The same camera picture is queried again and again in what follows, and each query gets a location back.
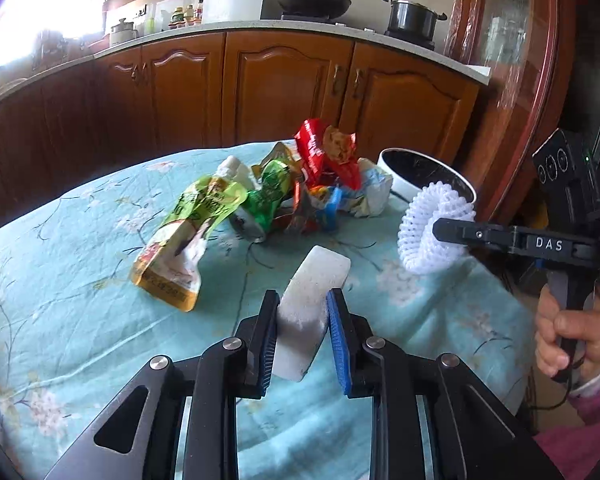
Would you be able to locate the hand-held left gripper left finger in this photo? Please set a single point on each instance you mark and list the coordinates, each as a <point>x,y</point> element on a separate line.
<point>269,345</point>

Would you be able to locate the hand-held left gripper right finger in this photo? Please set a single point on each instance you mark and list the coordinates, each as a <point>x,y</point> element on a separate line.
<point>337,345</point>

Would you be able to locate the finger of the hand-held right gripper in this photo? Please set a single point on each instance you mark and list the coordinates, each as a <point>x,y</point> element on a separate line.
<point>480,235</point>

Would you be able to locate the white foam block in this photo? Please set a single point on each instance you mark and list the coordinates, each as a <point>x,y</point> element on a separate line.
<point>310,300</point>

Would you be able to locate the white foam fruit net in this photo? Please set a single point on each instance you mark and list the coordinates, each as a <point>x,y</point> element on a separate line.
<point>420,230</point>

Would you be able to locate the white round waste bin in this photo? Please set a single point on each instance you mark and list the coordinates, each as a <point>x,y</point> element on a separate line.
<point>415,170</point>

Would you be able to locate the white wrapper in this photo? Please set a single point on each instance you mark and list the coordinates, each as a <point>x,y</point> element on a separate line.
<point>375,185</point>

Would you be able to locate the yellow green spout pouch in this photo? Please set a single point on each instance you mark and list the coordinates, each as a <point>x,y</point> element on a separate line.
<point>180,240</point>

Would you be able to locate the orange blue snack wrapper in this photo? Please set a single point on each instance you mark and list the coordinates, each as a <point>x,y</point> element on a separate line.
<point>330,207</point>

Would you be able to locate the green snack wrapper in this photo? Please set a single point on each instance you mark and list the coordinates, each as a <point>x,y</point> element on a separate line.
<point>267,195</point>

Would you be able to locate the red snack wrapper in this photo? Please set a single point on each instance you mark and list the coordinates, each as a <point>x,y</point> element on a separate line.
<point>312,150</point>

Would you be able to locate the person's right forearm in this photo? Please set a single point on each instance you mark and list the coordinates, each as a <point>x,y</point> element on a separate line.
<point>595,435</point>

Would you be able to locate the wooden glass door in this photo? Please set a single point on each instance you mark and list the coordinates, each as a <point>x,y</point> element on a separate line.
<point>505,60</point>

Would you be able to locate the black gas stove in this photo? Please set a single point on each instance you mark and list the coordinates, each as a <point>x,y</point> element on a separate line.
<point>415,40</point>

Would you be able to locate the teal floral tablecloth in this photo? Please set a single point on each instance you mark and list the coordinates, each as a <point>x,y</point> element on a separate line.
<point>80,260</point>

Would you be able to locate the black cooking pot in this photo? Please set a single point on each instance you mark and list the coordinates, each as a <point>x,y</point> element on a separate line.
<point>410,17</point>

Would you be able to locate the wooden base cabinet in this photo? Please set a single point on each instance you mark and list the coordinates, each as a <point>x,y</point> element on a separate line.
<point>280,90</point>

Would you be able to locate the speckled white kitchen counter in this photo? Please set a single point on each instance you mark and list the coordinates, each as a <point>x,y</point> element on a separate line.
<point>260,27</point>

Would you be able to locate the seasoning jar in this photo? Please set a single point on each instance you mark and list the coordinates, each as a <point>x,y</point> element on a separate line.
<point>178,19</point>
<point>190,15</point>

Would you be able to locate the green cup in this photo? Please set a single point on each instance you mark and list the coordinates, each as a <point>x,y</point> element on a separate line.
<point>150,26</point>

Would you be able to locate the sauce bottle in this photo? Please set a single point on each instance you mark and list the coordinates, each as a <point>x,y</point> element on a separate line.
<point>199,10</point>

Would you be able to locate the shiny metal kitchenware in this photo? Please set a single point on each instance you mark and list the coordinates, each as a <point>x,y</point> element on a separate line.
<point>55,50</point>

